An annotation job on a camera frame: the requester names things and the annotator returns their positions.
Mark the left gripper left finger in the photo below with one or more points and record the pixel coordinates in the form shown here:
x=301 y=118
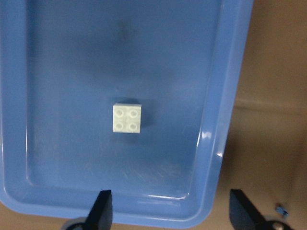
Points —
x=101 y=215

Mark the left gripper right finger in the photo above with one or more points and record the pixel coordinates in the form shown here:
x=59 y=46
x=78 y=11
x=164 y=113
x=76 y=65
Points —
x=243 y=214

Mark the white block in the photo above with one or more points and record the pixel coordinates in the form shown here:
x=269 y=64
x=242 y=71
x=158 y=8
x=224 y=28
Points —
x=126 y=118

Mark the blue plastic tray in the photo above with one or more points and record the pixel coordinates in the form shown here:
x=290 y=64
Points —
x=65 y=63

